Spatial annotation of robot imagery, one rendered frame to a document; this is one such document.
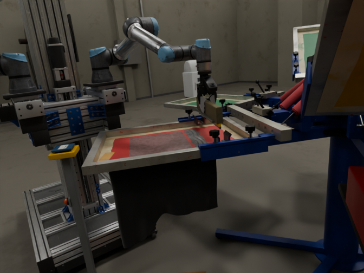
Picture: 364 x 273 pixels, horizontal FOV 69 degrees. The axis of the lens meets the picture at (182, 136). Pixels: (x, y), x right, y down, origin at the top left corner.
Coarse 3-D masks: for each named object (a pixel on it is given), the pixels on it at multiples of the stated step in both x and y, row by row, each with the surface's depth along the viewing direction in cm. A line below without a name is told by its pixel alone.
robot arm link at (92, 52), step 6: (96, 48) 178; (102, 48) 179; (90, 54) 179; (96, 54) 178; (102, 54) 179; (108, 54) 183; (90, 60) 181; (96, 60) 179; (102, 60) 180; (108, 60) 183; (96, 66) 180; (102, 66) 181; (108, 66) 186
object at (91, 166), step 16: (128, 128) 160; (144, 128) 161; (160, 128) 163; (240, 128) 137; (96, 144) 134; (96, 160) 119; (112, 160) 109; (128, 160) 108; (144, 160) 109; (160, 160) 110; (176, 160) 111
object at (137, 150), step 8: (208, 136) 141; (152, 144) 137; (160, 144) 136; (168, 144) 135; (176, 144) 133; (184, 144) 132; (192, 144) 131; (120, 152) 129; (128, 152) 128; (136, 152) 127; (144, 152) 126; (152, 152) 125; (160, 152) 124
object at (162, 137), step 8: (192, 128) 160; (200, 128) 158; (208, 128) 157; (216, 128) 155; (136, 136) 154; (144, 136) 153; (152, 136) 151; (160, 136) 149; (168, 136) 148; (176, 136) 146; (184, 136) 145; (120, 144) 143; (128, 144) 141; (136, 144) 140; (144, 144) 138
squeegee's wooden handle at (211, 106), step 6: (198, 102) 151; (204, 102) 137; (210, 102) 131; (198, 108) 154; (204, 108) 139; (210, 108) 127; (216, 108) 118; (222, 108) 118; (210, 114) 129; (216, 114) 118; (222, 114) 119; (216, 120) 119; (222, 120) 120
